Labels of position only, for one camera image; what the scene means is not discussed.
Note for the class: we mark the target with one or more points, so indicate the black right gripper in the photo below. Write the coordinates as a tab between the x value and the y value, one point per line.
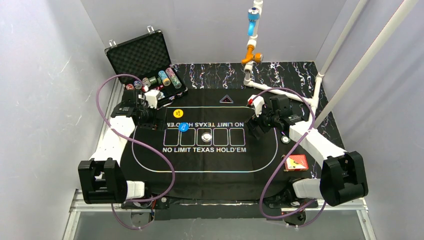
257	122

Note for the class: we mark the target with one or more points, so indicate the red playing card box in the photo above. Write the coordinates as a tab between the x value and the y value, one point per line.
296	163

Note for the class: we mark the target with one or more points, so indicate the pink green chip stack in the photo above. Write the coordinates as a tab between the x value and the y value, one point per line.
173	78

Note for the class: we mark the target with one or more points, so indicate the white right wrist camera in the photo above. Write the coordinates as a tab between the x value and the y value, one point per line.
256	103

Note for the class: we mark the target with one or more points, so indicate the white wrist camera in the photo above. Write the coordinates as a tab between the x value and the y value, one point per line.
152	97
256	103

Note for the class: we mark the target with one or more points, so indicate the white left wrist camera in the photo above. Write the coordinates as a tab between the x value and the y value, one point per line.
152	97

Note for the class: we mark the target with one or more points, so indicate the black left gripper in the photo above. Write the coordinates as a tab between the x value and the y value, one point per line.
149	117

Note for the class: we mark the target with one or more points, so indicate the black poker table mat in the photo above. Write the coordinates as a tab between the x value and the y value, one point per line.
232	166

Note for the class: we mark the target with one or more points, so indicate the black aluminium chip case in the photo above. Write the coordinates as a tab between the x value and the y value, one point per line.
143	57

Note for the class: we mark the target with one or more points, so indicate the yellow big blind button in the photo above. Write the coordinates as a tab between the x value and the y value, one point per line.
178	113

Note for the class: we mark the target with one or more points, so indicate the green poker chip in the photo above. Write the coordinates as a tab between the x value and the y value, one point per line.
285	139

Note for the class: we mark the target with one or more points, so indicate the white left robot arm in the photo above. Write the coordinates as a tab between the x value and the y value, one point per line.
101	178

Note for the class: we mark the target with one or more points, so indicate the white pvc pipe frame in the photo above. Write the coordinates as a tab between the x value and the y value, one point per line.
304	76

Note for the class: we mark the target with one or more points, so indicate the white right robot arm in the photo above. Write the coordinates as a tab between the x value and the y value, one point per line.
343	175

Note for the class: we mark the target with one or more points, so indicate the red poker chip stack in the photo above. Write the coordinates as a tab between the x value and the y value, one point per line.
129	87

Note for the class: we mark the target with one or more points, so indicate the blue chip stack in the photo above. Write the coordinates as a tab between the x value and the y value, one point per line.
164	78

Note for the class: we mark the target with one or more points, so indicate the clear dealer button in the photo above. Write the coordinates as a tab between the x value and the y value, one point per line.
206	137

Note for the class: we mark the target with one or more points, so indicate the blue small blind button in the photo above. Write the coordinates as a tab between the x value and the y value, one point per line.
183	127

